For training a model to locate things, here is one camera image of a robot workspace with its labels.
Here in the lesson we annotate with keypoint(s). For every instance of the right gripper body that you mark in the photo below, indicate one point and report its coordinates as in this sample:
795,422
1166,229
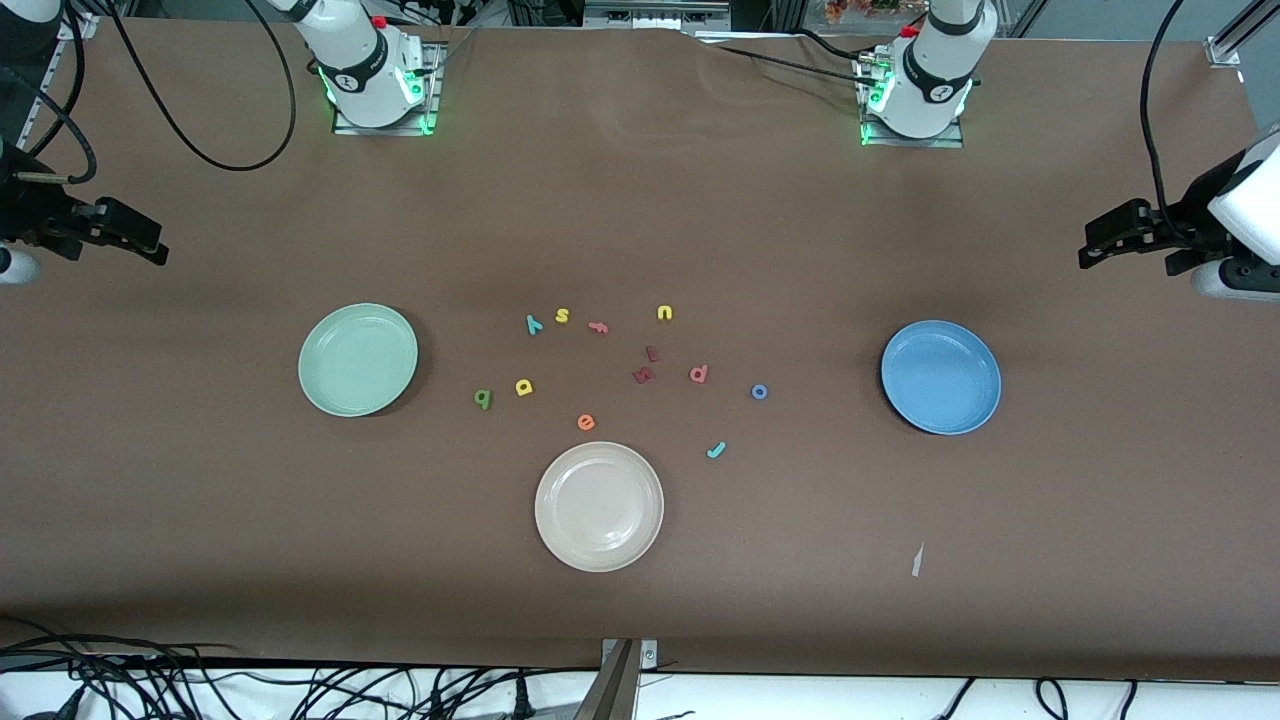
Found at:
28,210

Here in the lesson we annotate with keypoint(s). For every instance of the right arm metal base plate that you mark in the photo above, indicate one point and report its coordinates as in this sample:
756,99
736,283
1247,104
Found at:
385,131

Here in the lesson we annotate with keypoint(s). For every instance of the brown table cover sheet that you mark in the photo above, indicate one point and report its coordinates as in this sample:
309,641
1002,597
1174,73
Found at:
640,200

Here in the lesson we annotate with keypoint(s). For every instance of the aluminium profile bracket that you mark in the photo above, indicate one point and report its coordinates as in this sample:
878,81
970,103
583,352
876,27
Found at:
615,690

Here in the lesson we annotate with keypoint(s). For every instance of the orange flowers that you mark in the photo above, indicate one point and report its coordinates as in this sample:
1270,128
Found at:
860,10

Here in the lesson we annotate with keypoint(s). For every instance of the aluminium table edge rail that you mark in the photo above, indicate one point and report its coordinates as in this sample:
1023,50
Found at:
45,90

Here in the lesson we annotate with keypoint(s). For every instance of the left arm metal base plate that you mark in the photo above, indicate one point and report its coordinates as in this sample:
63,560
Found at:
915,143

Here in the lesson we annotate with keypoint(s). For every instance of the white paper scrap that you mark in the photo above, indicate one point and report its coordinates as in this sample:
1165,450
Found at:
917,560

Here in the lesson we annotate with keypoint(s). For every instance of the green plate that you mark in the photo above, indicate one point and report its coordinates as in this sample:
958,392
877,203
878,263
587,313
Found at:
358,360

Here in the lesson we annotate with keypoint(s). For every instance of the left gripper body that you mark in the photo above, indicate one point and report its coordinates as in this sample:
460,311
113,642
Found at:
1187,218

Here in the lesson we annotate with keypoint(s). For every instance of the beige plate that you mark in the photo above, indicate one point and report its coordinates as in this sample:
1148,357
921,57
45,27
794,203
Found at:
599,507

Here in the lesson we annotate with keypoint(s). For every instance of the blue plate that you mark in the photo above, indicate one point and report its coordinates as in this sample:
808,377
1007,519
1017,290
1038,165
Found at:
941,378

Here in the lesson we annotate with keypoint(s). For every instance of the grey device box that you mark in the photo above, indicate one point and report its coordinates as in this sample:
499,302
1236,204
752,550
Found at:
655,12

